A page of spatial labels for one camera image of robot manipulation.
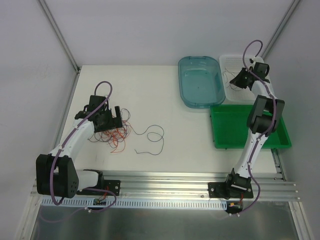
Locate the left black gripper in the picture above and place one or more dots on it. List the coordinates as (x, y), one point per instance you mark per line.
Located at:
(114, 119)

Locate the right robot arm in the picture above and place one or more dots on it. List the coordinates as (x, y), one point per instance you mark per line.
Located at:
(262, 121)

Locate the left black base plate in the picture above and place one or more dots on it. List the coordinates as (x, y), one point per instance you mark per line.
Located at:
(113, 186)

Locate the green plastic tray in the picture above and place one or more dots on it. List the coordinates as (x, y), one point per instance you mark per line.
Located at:
(230, 131)

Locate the left aluminium frame post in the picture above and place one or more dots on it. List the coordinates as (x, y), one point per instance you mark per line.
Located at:
(59, 35)

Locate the aluminium frame post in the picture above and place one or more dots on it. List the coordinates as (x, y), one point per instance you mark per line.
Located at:
(280, 28)
(59, 35)

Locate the right aluminium frame post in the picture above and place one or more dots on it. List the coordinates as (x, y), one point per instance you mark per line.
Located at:
(280, 28)

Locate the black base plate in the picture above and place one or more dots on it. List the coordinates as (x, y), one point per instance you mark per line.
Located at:
(217, 190)
(113, 186)

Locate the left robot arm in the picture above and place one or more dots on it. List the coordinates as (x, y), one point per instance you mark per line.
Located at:
(56, 175)

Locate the aluminium mounting rail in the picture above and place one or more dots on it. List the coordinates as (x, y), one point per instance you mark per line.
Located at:
(194, 185)

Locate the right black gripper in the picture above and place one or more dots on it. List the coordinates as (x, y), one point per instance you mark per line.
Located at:
(242, 78)

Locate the teal transparent plastic tub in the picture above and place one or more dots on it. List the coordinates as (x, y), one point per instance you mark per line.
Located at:
(200, 82)

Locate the white perforated plastic basket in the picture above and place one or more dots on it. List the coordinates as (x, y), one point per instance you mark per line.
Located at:
(230, 66)

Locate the white slotted cable duct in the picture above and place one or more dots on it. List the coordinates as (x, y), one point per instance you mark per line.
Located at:
(178, 204)

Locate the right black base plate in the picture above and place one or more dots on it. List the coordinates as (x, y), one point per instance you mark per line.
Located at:
(217, 190)

